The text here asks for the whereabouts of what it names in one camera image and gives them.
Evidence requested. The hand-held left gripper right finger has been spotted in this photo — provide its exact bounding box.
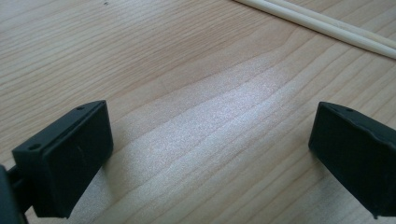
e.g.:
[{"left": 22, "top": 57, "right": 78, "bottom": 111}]
[{"left": 308, "top": 101, "right": 396, "bottom": 219}]

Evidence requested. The pale wooden chopstick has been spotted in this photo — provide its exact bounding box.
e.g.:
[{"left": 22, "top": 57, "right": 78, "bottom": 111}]
[
  {"left": 268, "top": 0, "right": 396, "bottom": 50},
  {"left": 233, "top": 0, "right": 396, "bottom": 60}
]

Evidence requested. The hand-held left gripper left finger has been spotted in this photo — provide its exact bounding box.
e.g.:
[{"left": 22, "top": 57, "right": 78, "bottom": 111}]
[{"left": 11, "top": 100, "right": 114, "bottom": 219}]

